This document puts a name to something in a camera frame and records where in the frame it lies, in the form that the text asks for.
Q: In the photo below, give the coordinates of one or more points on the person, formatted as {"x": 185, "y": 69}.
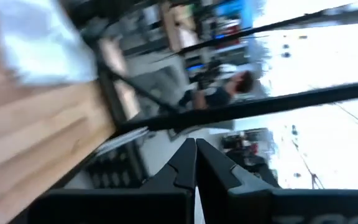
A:
{"x": 219, "y": 95}

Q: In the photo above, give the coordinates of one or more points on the black perforated side panel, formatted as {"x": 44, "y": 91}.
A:
{"x": 113, "y": 171}

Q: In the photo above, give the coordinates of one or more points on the silver mounting plate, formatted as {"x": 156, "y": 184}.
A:
{"x": 120, "y": 141}

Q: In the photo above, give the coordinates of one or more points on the white cloth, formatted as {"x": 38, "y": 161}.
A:
{"x": 42, "y": 40}

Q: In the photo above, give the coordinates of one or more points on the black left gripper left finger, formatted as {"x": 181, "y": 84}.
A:
{"x": 166, "y": 202}

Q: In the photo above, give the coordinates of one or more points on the black table frame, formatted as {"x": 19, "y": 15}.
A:
{"x": 259, "y": 107}

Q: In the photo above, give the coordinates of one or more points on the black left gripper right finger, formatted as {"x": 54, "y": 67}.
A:
{"x": 235, "y": 202}

